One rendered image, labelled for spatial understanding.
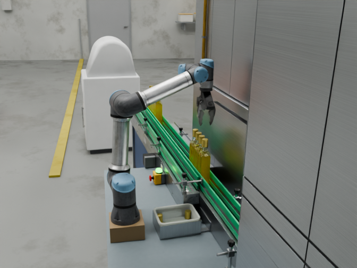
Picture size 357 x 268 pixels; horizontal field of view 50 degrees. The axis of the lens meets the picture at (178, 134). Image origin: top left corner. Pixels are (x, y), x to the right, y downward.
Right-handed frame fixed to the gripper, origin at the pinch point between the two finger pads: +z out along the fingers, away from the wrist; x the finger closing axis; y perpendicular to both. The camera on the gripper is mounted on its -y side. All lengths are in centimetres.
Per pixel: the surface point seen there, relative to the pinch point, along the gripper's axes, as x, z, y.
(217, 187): -3.5, 33.6, -13.5
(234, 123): -12.0, -2.7, -11.0
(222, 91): -15.1, -14.0, 15.3
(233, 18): -15, -56, 5
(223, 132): -11.9, 7.1, 2.5
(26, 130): 140, 126, 396
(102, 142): 38, 110, 275
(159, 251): 36, 50, -40
